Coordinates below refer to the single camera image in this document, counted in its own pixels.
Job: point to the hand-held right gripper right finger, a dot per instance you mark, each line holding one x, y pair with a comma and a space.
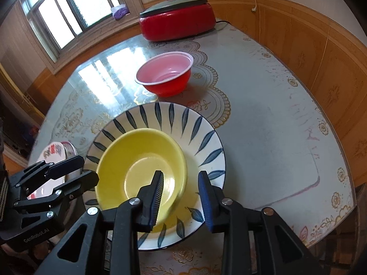
205, 200

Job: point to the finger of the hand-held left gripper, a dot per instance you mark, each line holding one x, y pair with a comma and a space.
68, 163
83, 180

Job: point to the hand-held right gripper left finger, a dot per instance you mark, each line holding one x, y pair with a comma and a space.
157, 197

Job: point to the large white red-print plate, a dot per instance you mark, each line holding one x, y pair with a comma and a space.
53, 150

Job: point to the yellow bowl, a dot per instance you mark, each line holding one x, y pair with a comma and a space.
137, 163

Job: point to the blue leaf pattern bowl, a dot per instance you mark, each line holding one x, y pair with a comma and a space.
197, 149

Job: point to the floral lace tablecloth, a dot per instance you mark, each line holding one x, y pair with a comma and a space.
272, 149

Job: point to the red plastic bowl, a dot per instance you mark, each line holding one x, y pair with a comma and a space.
169, 86

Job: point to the window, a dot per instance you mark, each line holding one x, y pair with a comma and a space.
51, 14

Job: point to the purple tissue pack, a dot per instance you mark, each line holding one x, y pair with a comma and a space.
120, 12

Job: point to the red electric pot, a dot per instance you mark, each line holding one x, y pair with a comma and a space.
177, 25

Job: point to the grey pot lid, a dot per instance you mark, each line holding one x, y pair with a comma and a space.
177, 5

